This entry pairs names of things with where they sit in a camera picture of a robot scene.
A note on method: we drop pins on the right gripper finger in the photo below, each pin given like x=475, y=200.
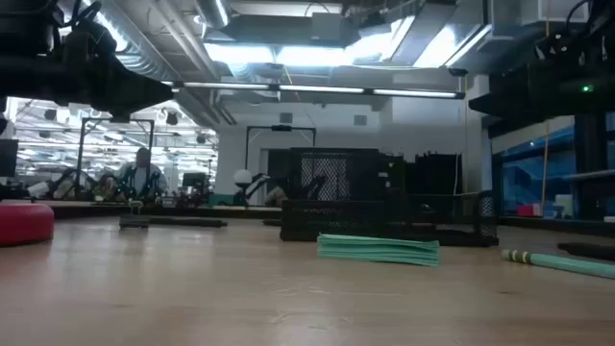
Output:
x=504, y=102

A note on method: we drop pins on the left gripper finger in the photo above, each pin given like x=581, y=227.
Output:
x=139, y=96

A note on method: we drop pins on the black binder clip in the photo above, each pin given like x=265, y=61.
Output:
x=133, y=221

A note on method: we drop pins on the black marker pen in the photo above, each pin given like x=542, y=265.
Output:
x=187, y=222

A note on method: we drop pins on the teal pencil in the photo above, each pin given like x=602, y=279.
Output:
x=567, y=263

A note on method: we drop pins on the green sticky note pad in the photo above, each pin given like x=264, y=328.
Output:
x=379, y=250

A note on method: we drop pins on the black mesh desk organizer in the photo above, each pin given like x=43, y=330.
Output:
x=336, y=221

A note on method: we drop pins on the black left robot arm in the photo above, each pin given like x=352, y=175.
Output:
x=19, y=72

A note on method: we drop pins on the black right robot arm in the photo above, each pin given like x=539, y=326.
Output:
x=591, y=43

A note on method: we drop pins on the person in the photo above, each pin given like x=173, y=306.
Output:
x=141, y=178

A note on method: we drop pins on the black background box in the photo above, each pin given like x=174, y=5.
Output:
x=437, y=173

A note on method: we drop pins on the dark monitor screen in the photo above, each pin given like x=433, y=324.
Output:
x=194, y=181
x=8, y=158

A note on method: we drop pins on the red box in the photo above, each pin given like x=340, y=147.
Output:
x=526, y=210

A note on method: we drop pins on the white globe lamp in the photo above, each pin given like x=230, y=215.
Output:
x=242, y=178

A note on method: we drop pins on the red desk lamp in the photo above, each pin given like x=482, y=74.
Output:
x=24, y=223

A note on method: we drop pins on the long ceiling light bar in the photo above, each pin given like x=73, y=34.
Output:
x=317, y=89

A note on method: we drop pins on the black background gantry frame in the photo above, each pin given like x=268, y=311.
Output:
x=141, y=119
x=281, y=128

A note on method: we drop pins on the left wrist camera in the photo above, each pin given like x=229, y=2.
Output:
x=89, y=45

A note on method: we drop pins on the black vertical post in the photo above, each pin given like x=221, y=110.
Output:
x=591, y=168

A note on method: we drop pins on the black metal table frame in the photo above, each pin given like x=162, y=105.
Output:
x=216, y=212

